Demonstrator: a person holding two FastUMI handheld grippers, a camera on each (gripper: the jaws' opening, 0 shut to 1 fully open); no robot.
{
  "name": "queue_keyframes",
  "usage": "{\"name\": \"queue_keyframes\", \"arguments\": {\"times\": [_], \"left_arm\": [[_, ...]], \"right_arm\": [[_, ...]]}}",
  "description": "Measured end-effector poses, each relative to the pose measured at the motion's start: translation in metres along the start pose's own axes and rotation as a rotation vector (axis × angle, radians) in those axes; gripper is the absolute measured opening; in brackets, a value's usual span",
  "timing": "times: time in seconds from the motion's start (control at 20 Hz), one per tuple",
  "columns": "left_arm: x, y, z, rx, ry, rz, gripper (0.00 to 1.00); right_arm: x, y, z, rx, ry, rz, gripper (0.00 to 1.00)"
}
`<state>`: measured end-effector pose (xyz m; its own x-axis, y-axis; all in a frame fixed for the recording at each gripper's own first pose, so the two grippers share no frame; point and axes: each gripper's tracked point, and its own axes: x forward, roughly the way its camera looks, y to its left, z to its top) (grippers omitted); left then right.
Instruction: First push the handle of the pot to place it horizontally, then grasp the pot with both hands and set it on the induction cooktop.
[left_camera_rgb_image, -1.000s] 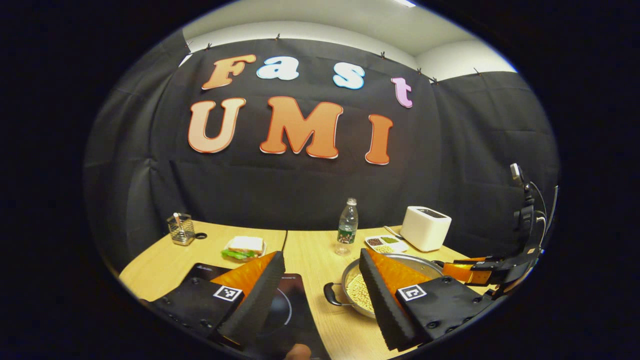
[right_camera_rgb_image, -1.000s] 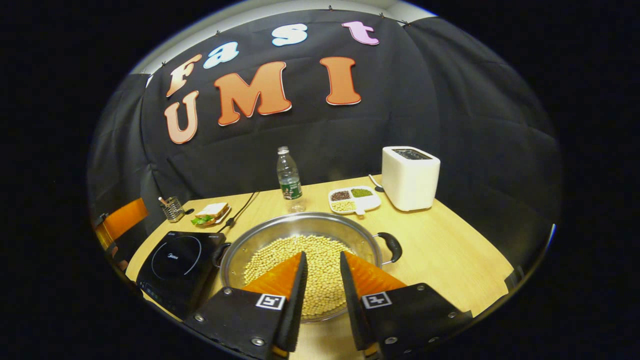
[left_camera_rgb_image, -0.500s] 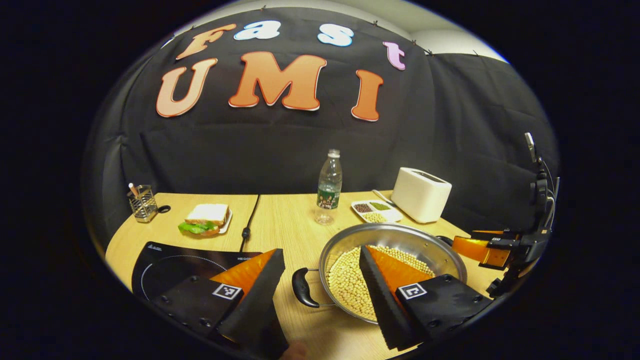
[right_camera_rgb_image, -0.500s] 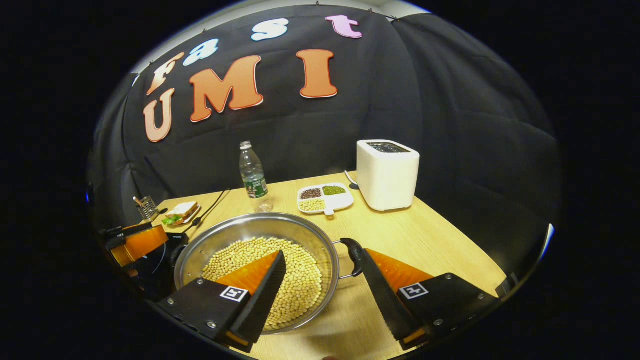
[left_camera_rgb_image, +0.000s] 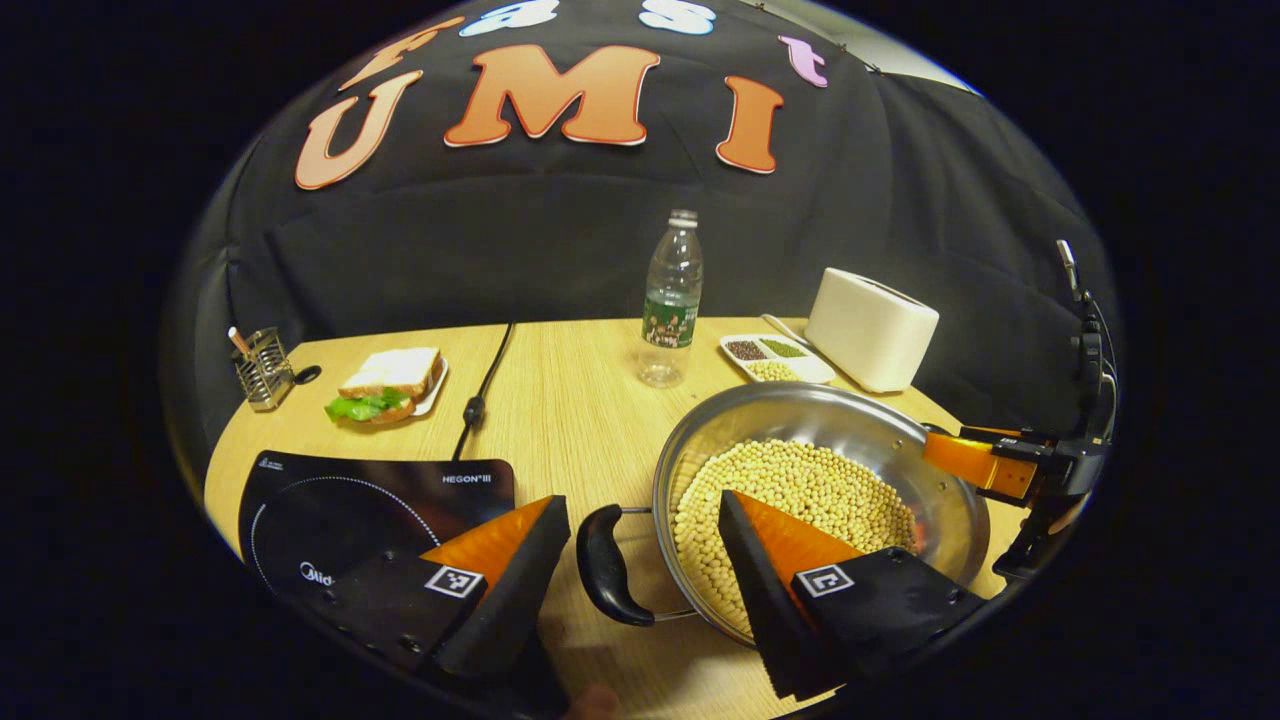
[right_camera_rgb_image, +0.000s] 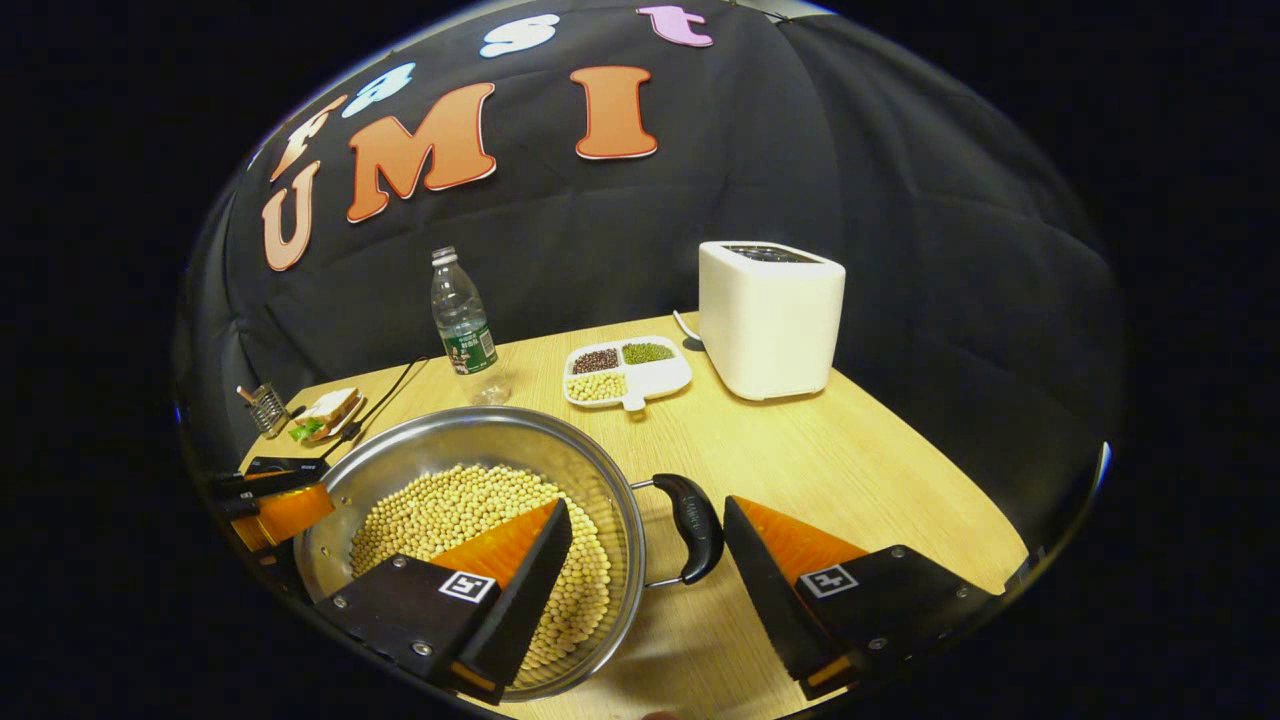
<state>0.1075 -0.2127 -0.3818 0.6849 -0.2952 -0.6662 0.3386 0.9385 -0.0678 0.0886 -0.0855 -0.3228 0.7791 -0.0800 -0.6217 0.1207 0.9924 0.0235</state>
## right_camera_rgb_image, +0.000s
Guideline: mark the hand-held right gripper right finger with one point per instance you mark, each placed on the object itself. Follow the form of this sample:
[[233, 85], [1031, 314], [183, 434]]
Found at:
[[765, 600]]

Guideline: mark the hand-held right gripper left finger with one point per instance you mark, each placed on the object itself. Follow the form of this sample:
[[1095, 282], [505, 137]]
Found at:
[[530, 600]]

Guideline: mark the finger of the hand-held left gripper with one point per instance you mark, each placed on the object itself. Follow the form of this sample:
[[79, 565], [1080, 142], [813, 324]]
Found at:
[[285, 515], [270, 486]]

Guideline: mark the stainless steel pot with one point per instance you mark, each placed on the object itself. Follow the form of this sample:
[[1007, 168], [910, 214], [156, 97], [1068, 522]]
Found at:
[[440, 440]]

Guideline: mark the sandwich with lettuce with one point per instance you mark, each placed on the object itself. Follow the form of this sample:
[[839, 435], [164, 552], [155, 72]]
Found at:
[[325, 412]]

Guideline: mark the pile of soybeans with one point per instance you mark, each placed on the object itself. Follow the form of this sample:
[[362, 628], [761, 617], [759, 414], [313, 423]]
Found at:
[[450, 510]]

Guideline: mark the small heap of soybeans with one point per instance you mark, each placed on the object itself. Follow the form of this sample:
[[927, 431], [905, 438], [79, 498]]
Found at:
[[596, 387]]

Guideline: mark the pile of red beans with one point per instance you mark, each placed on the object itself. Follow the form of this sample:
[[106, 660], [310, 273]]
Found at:
[[596, 361]]

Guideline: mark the clear plastic water bottle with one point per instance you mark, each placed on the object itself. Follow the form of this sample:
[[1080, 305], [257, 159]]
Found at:
[[465, 330]]

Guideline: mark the white divided dish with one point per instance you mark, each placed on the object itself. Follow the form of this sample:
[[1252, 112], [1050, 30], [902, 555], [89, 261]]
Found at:
[[650, 378]]

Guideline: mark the pile of green mung beans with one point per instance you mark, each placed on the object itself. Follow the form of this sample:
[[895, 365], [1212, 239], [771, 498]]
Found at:
[[648, 352]]

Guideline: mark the white toaster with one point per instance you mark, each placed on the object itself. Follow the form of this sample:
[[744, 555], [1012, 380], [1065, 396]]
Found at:
[[770, 320]]

